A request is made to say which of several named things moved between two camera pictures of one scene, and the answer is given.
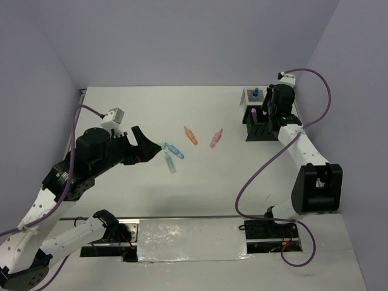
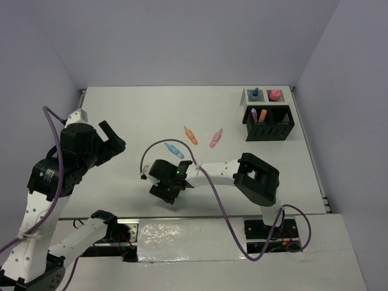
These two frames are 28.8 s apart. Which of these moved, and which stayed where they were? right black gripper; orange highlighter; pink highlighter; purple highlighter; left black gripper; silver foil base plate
Moved: left black gripper; right black gripper
Stayed: pink highlighter; orange highlighter; silver foil base plate; purple highlighter
